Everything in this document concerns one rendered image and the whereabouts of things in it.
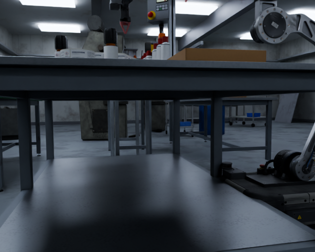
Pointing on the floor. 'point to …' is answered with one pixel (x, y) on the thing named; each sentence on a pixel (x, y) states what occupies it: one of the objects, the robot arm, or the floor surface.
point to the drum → (209, 119)
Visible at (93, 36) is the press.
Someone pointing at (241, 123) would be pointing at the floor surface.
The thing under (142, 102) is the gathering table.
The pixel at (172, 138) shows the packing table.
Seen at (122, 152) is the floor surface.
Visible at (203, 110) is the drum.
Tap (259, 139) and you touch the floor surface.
